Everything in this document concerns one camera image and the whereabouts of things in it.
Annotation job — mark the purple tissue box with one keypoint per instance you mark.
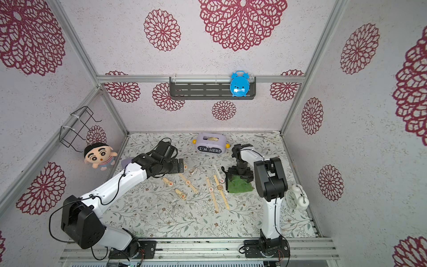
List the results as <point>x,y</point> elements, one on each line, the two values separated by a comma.
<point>211,143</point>

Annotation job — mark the grey wall shelf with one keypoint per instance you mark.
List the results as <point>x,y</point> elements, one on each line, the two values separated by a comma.
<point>180,90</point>

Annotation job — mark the cartoon boy plush doll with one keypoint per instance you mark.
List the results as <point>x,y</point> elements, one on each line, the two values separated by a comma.
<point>100,156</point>

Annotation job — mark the green cleaning cloth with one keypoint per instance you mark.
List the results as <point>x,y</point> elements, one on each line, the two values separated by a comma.
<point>237,185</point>

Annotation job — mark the beige watch long right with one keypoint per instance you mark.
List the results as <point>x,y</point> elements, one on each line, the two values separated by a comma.
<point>220,188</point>

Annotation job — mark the black wire rack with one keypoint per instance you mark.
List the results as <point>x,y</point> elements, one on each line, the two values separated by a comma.
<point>68,134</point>

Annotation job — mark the blue alarm clock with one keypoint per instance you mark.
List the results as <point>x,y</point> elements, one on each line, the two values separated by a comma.
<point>240,84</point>

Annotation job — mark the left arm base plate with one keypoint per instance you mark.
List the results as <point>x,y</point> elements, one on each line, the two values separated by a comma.
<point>140,249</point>

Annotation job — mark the beige watch long centre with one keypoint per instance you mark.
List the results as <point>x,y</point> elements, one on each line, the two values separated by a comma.
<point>211,190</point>

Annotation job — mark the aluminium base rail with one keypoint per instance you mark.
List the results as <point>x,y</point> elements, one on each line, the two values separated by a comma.
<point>230,249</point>

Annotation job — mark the white strap watch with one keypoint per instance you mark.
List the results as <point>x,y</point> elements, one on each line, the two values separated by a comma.
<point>219,175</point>

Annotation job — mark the beige watch long diagonal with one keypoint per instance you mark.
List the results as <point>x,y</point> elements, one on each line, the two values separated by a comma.
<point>188,183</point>

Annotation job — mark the purple pad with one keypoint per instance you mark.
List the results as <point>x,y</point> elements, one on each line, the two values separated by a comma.
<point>125,162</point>

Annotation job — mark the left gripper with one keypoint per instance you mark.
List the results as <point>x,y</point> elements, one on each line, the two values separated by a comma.
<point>176,169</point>

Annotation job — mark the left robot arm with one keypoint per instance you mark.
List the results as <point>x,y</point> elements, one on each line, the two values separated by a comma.
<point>81,216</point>

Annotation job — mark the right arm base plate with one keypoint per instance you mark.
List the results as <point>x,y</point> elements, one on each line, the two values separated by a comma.
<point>272,248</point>

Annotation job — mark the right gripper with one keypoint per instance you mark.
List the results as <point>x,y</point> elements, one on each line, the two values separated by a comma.
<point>240,172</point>

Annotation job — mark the beige watch lower left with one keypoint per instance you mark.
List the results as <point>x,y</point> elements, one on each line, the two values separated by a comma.
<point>181,194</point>

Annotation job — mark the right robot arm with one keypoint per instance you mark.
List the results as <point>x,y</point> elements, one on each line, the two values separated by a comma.
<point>270,183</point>

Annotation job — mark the white alarm clock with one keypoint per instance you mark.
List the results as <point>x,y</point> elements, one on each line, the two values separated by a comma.
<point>296,198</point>

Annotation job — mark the beige watch short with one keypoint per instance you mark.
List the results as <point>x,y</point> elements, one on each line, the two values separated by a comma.
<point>167,182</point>

